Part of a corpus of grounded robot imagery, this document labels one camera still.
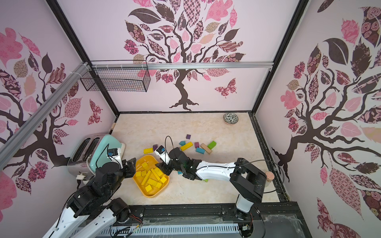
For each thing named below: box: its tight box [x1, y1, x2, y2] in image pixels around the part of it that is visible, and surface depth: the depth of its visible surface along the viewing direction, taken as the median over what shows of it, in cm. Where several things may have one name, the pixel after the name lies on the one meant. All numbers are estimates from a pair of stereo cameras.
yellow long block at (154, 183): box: [146, 178, 163, 189], surface depth 85 cm
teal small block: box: [195, 147, 206, 155], surface depth 100 cm
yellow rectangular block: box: [154, 167, 164, 177], surface depth 88 cm
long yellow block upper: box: [180, 141, 194, 152], surface depth 102 cm
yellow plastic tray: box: [132, 154, 170, 198], surface depth 85 cm
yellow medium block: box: [150, 168, 161, 181], surface depth 87 cm
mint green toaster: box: [67, 134, 126, 180], surface depth 79 cm
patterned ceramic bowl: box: [222, 112, 240, 126], surface depth 116 cm
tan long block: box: [200, 143, 213, 155], surface depth 100 cm
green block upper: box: [207, 140, 217, 150], surface depth 102 cm
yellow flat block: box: [143, 147, 154, 155], surface depth 99 cm
